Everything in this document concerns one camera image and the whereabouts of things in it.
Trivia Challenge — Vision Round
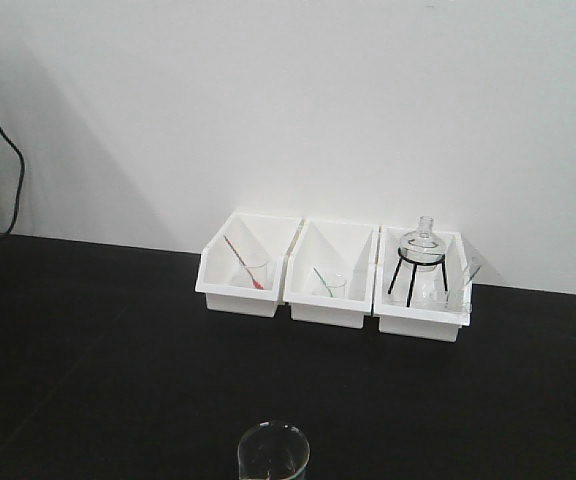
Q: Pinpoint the round glass flask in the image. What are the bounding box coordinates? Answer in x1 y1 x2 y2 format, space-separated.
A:
399 216 446 267

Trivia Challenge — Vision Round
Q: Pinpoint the black wire tripod stand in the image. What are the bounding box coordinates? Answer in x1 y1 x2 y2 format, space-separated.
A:
386 241 448 307

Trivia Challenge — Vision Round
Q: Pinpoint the white middle storage bin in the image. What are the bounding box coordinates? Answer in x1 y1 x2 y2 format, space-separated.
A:
284 219 379 329

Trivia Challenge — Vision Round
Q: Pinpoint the white left storage bin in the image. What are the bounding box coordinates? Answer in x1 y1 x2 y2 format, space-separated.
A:
195 212 303 318

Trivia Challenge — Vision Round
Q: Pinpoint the green stirring rod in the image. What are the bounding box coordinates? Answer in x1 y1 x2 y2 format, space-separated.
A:
313 267 334 298

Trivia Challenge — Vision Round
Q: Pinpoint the clear glass beaker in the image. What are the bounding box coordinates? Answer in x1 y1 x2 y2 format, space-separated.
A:
237 420 311 480

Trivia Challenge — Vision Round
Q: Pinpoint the red stirring rod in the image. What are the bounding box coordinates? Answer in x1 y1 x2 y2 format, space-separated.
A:
223 235 264 290

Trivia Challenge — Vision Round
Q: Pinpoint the small beaker in middle bin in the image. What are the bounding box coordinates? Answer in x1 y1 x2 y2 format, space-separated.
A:
322 272 347 299

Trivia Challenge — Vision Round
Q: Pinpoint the white storage bin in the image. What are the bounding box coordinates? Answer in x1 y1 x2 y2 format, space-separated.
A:
373 226 471 342
195 212 303 318
284 219 379 329

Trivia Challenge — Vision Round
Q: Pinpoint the small beaker in left bin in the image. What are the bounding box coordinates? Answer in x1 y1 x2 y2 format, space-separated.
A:
233 262 270 290

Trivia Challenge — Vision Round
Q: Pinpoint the white right storage bin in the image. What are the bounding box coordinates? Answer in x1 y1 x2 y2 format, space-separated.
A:
373 226 471 342

